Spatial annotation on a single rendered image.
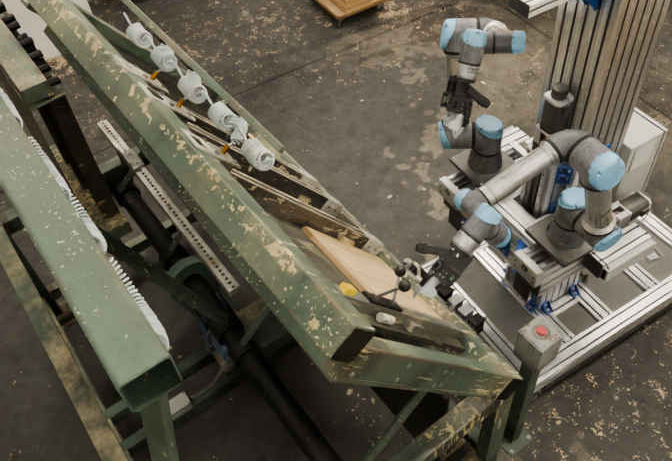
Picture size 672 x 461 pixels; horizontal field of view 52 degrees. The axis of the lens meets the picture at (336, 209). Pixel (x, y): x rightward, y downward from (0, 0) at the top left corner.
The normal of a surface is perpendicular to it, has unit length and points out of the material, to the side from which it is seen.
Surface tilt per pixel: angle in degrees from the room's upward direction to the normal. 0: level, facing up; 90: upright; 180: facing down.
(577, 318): 0
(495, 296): 0
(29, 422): 0
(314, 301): 35
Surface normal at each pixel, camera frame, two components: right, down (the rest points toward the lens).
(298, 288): -0.52, -0.26
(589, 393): -0.07, -0.66
